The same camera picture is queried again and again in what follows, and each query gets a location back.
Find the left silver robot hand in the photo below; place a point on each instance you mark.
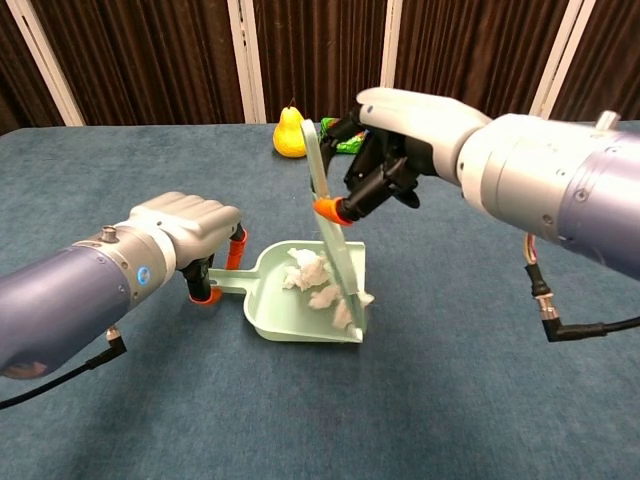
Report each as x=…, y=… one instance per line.
x=195, y=220

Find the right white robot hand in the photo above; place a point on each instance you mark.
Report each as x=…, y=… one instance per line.
x=415, y=112

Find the light green hand brush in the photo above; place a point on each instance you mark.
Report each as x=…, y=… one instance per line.
x=320, y=175

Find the light green plastic dustpan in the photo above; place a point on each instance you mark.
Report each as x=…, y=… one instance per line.
x=272, y=312

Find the white paper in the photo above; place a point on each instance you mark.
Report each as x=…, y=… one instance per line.
x=305, y=272

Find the green snack packet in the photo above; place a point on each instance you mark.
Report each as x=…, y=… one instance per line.
x=351, y=145

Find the yellow pear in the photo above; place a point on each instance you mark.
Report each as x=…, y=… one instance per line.
x=289, y=137

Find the dark brown curtain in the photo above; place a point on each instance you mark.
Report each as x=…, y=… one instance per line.
x=150, y=55

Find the blue table cloth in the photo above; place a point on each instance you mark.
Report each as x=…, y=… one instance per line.
x=320, y=415

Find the white frame post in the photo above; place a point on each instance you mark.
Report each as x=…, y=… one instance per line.
x=45, y=60
x=397, y=45
x=557, y=55
x=246, y=60

